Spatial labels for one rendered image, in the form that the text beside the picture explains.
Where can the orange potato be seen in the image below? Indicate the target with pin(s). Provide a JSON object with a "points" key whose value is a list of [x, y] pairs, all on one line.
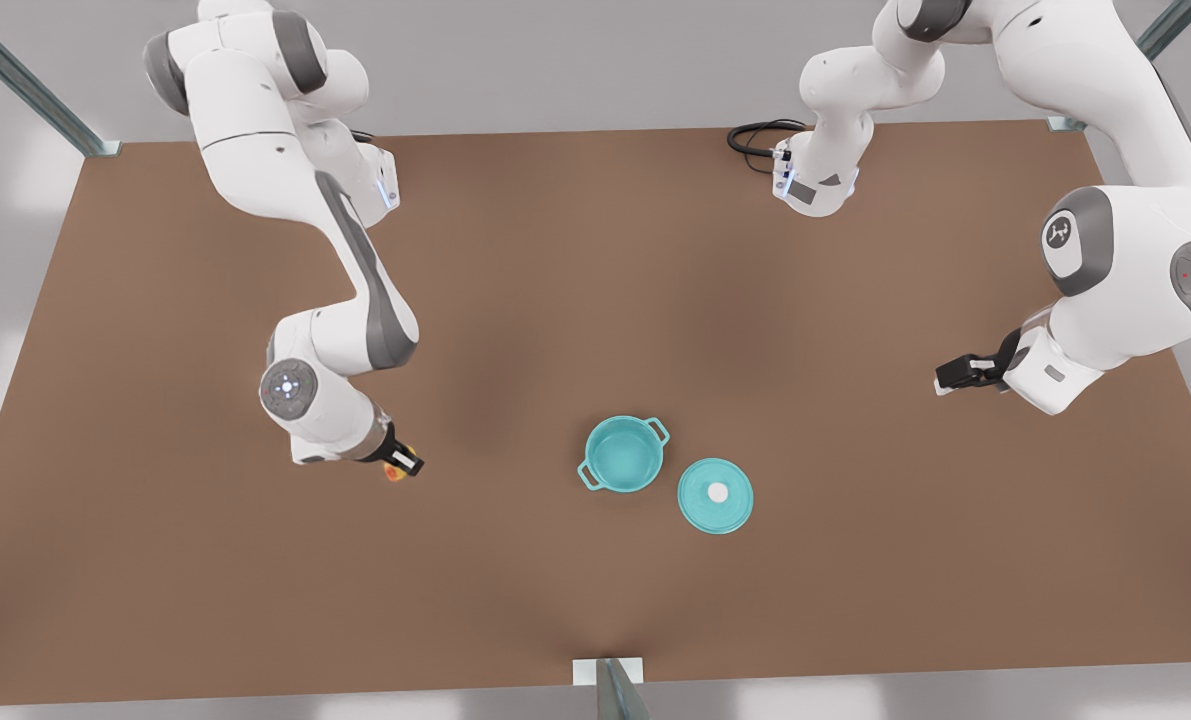
{"points": [[393, 472]]}

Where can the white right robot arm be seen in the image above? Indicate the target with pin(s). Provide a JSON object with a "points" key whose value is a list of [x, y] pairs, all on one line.
{"points": [[255, 140]]}

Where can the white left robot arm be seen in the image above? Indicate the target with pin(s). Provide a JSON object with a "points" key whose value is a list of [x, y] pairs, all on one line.
{"points": [[1125, 290]]}

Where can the teal pot lid white knob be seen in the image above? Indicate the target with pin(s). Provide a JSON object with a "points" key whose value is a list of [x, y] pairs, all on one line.
{"points": [[715, 496]]}

